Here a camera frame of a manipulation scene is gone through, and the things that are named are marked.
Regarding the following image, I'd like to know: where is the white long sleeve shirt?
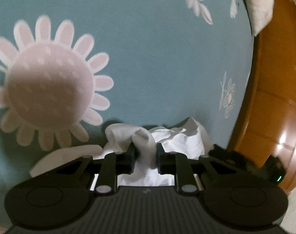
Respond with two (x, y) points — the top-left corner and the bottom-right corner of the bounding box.
(30, 118), (213, 186)

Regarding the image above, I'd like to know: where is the wooden headboard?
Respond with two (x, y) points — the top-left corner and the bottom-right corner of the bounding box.
(227, 0), (296, 192)

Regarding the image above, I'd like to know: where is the teal floral bed sheet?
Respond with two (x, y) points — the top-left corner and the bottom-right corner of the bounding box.
(0, 0), (254, 228)

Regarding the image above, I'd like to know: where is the pink floral folded quilt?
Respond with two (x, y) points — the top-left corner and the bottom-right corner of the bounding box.
(245, 0), (274, 36)

